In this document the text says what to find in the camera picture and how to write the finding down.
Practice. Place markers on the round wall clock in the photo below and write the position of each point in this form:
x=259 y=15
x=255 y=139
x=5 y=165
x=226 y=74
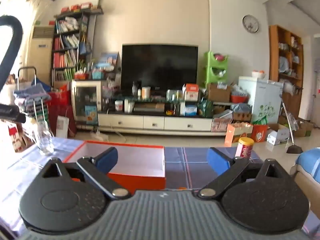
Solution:
x=250 y=24

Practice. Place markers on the dark bookshelf with books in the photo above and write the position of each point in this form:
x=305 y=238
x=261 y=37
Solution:
x=67 y=52

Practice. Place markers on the white paper bag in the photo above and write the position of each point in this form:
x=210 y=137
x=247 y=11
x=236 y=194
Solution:
x=62 y=127

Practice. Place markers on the white glass-door cabinet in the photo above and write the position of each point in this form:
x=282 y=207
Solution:
x=86 y=97

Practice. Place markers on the orange bucket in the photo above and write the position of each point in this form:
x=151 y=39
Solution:
x=259 y=133

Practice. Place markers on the white chest freezer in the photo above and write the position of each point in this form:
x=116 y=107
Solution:
x=262 y=97

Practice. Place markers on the black curved tube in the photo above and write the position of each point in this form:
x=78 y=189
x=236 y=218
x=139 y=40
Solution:
x=15 y=37

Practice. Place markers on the white printed box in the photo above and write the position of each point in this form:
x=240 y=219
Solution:
x=276 y=137

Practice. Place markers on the blue snack packet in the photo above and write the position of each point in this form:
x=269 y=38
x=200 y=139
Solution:
x=91 y=115

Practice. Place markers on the orange-rimmed tray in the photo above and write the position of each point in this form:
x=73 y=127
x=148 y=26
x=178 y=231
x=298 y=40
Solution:
x=136 y=158

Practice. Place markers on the white television cabinet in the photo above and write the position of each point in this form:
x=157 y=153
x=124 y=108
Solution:
x=152 y=122

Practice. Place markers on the wooden display shelf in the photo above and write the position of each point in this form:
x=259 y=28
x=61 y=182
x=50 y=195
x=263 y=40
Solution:
x=287 y=55

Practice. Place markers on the green plastic storage rack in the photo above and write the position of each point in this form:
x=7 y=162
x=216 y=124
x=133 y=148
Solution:
x=215 y=67

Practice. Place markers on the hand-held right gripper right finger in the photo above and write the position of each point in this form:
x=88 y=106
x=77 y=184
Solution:
x=218 y=163

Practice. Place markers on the broom with black base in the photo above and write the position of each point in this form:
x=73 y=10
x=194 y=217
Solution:
x=293 y=149

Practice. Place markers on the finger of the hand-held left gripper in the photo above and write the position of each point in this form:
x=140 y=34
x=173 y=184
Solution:
x=11 y=113

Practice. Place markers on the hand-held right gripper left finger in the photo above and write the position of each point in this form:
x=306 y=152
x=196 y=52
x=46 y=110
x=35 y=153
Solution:
x=107 y=158

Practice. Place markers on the beige standing air conditioner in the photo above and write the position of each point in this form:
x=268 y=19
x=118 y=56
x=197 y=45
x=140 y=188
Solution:
x=40 y=55

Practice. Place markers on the clear plastic bottle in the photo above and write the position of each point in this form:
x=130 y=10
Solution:
x=45 y=140

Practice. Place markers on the pink can with yellow lid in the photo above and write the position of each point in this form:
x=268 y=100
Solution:
x=245 y=147

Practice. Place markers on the black flat television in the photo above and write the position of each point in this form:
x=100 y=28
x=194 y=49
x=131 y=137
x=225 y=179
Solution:
x=160 y=66

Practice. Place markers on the blue checked tablecloth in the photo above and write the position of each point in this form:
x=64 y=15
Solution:
x=190 y=165

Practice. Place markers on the red and white carton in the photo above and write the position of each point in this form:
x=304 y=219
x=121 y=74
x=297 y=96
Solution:
x=18 y=140

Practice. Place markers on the orange and white carton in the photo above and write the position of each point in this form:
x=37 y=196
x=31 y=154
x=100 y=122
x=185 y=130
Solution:
x=231 y=136

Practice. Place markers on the blue ball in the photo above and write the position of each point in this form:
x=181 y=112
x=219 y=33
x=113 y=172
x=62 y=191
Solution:
x=310 y=162

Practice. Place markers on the red shopping bag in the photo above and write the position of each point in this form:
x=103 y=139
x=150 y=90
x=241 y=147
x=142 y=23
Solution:
x=61 y=102

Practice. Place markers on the trolley with folded cloths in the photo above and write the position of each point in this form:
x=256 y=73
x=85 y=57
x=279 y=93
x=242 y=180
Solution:
x=32 y=97

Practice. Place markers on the white curtain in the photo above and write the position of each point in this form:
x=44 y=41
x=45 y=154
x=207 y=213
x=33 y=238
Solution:
x=22 y=2

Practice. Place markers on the brown cardboard box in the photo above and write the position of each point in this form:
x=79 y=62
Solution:
x=218 y=93

